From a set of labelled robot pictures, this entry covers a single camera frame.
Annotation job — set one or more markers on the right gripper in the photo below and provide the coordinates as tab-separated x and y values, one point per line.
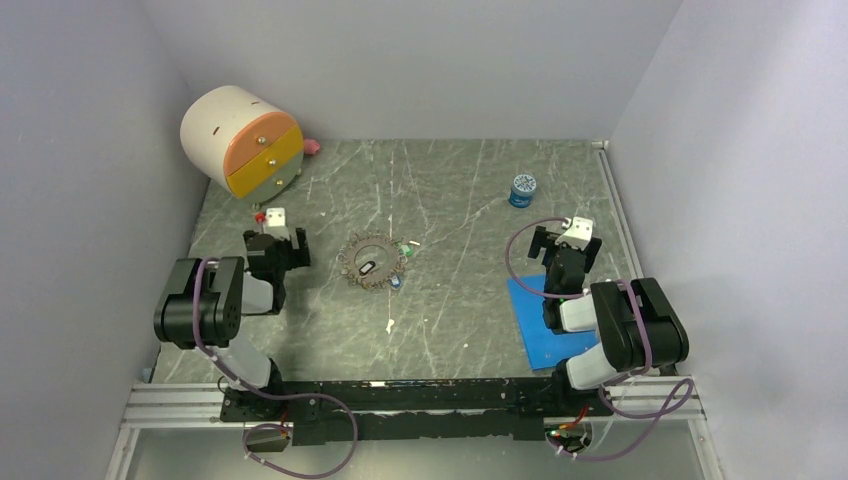
539	240

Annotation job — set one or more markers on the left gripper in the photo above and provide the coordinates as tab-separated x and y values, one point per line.
297	256

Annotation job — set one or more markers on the black white key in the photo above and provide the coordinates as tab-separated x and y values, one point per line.
367	267

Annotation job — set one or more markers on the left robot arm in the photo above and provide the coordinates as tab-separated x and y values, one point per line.
204	302

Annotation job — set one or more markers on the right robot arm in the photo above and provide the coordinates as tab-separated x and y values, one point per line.
635	326

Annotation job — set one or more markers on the blue small jar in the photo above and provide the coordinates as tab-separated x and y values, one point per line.
522	191

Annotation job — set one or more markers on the round mini drawer cabinet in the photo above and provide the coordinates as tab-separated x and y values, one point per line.
248	146

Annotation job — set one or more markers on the pink small object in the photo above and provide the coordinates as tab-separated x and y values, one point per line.
311	147

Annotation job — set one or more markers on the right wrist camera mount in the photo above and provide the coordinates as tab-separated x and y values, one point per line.
577	234

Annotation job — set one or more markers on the side aluminium rail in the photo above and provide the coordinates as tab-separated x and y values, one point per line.
599	150

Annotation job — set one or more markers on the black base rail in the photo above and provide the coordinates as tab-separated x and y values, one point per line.
521	408

